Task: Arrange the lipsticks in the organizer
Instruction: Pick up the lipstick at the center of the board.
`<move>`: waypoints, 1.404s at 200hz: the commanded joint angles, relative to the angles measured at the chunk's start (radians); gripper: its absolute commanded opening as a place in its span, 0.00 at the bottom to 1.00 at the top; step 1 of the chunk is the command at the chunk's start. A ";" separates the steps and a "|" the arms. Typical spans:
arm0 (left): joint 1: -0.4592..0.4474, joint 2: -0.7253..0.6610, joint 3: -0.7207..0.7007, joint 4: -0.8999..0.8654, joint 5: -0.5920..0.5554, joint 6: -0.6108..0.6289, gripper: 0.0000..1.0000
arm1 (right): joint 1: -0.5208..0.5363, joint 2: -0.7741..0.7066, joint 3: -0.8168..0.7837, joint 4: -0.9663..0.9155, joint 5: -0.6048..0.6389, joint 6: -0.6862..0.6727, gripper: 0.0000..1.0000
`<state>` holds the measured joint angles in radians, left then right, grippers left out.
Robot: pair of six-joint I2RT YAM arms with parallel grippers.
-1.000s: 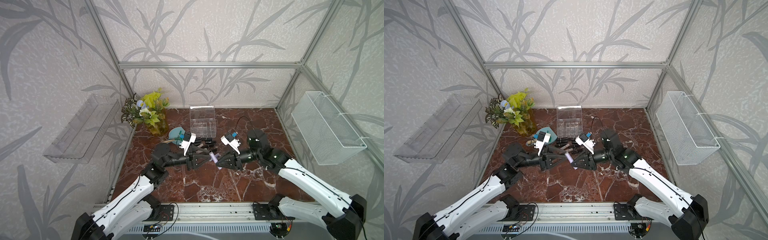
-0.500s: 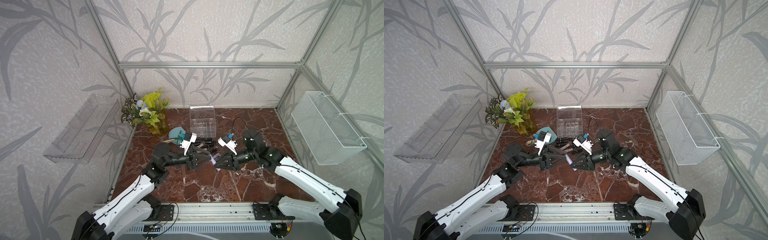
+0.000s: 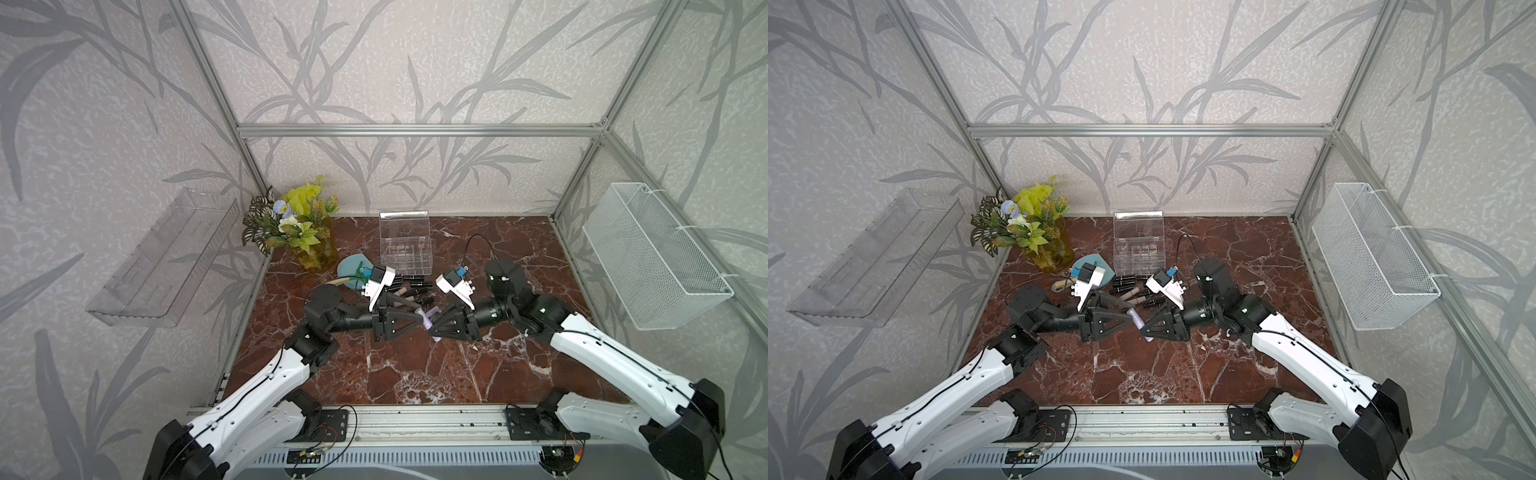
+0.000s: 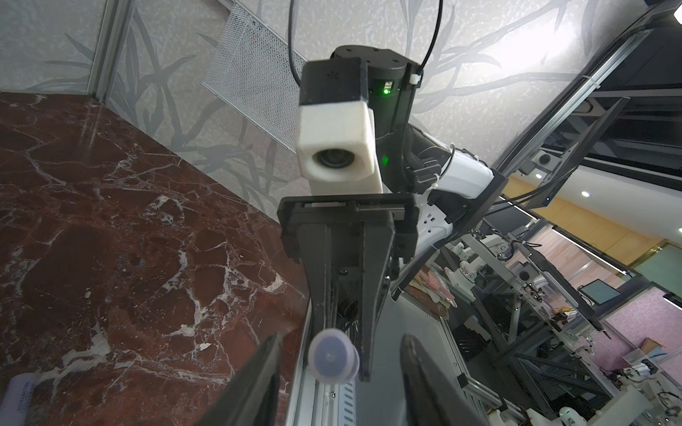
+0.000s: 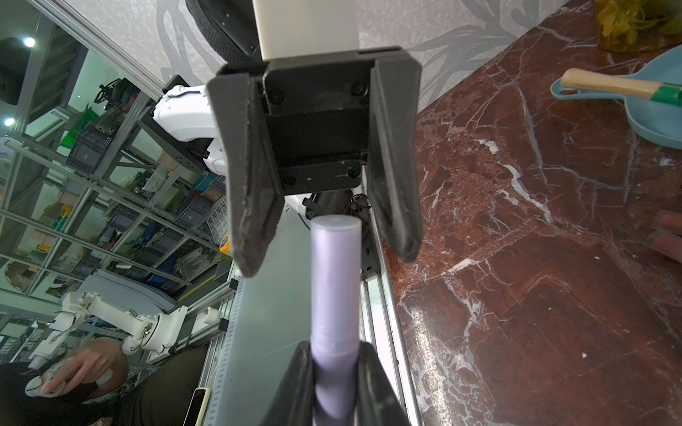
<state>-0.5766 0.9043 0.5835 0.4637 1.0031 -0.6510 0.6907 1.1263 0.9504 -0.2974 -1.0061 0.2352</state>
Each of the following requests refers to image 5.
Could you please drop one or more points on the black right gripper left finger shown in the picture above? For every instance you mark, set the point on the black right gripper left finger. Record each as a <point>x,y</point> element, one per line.
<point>293,404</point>

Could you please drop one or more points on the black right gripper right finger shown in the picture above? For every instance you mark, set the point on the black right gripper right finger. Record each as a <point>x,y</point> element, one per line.
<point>376,402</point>

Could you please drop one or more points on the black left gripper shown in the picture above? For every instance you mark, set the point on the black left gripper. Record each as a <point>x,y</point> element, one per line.
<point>308,125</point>

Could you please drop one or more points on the lilac lip balm tube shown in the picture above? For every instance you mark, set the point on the lilac lip balm tube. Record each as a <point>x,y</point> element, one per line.
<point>336,243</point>

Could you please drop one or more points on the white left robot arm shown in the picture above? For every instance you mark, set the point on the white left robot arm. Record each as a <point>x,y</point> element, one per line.
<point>242,31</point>

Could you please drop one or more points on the operator hand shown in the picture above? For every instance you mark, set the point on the operator hand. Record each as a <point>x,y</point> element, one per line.
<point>101,361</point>

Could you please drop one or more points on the artificial flower plant vase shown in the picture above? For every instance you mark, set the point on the artificial flower plant vase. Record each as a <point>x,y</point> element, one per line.
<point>634,26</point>

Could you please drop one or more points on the upper pink lip gloss tube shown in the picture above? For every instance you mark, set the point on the upper pink lip gloss tube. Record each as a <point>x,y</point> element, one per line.
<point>668,221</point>

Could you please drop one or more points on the aluminium front rail frame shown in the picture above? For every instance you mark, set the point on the aluminium front rail frame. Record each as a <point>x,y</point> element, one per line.
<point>271,313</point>

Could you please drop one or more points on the wooden handle green brush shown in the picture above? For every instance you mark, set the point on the wooden handle green brush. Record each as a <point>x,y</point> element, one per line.
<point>665,93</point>

